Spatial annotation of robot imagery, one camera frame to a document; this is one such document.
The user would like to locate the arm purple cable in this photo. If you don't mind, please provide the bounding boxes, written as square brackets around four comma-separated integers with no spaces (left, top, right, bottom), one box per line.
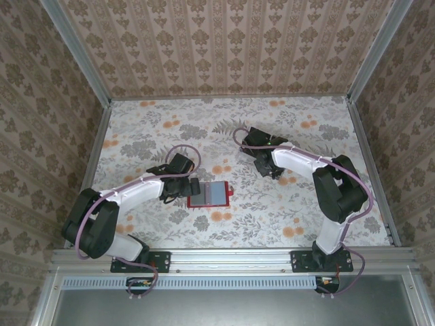
[76,144,202,302]
[232,127,375,298]

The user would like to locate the red leather card holder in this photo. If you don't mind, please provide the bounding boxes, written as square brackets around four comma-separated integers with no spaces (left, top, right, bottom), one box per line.
[186,181,234,209]

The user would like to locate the grey metal panel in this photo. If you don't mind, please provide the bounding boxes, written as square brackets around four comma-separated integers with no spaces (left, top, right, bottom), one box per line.
[32,274,435,326]

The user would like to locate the aluminium frame post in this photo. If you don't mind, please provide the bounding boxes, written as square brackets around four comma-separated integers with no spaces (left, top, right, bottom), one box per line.
[39,0,113,107]
[346,0,414,103]

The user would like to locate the black electronics connector box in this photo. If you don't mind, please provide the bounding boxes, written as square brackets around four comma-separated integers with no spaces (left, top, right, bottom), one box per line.
[314,275,341,295]
[125,276,154,295]

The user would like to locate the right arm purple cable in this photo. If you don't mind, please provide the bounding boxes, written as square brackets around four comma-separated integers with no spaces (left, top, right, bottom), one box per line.
[232,127,375,298]

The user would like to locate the aluminium side rail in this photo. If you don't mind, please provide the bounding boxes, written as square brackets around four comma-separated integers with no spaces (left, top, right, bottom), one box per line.
[64,100,113,249]
[346,96,402,247]

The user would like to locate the aluminium wall rail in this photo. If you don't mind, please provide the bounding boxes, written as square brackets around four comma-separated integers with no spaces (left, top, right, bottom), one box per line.
[109,93,351,101]

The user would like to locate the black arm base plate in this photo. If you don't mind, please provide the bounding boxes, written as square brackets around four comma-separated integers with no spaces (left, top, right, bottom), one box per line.
[290,250,354,274]
[110,250,171,274]

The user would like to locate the slotted white cable duct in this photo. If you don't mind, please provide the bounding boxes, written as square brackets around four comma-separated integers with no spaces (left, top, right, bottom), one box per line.
[63,276,319,291]

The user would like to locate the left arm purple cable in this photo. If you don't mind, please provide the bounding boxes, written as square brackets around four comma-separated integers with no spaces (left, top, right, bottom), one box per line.
[76,144,202,302]

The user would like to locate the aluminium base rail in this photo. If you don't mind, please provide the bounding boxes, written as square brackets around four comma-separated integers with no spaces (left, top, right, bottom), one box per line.
[49,247,421,276]

